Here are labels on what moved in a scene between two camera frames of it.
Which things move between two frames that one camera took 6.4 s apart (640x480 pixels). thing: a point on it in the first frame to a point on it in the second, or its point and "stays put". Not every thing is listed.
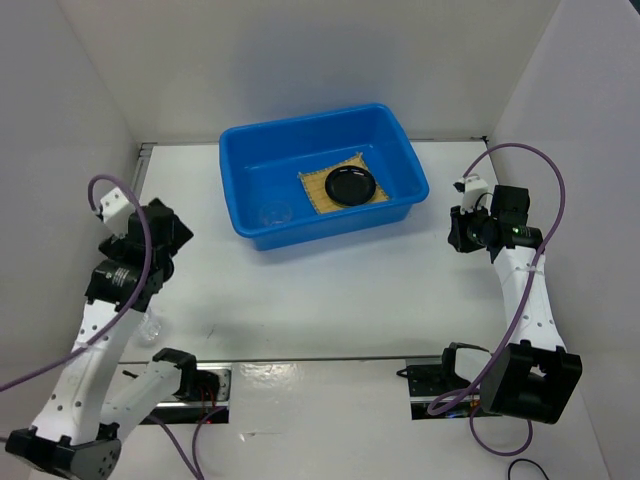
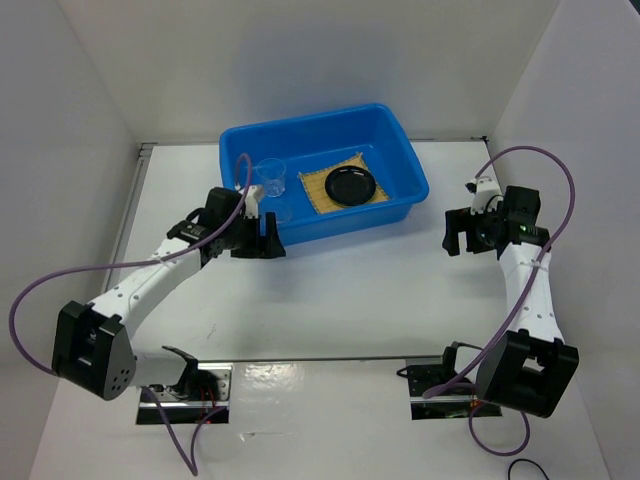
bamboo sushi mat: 314,181 stays put
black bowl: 350,185 stays put
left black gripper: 116,245 to 262,246
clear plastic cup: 147,331 to 273,171
